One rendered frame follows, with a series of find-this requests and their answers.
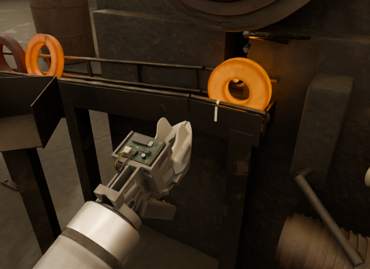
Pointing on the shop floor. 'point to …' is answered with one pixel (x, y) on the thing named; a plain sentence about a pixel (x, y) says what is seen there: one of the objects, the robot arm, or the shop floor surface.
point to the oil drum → (64, 21)
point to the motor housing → (316, 246)
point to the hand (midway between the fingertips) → (185, 130)
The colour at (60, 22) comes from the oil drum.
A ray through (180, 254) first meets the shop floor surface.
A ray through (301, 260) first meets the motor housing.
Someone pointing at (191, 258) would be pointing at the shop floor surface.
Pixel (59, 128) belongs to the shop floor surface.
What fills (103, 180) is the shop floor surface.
